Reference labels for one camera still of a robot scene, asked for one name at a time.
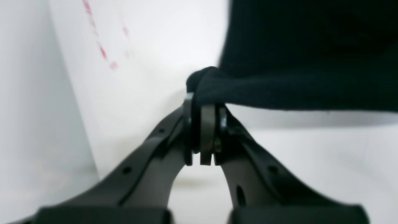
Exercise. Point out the image-right left gripper left finger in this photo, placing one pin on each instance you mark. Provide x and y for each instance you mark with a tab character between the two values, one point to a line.
138	190

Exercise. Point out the image-right left gripper right finger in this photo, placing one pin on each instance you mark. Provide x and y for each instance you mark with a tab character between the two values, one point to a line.
263	190

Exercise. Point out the black printed T-shirt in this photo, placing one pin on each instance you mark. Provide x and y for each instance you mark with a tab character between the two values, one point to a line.
305	55

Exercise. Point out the red tape rectangle marking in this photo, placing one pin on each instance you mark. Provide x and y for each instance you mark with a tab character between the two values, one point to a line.
107	23

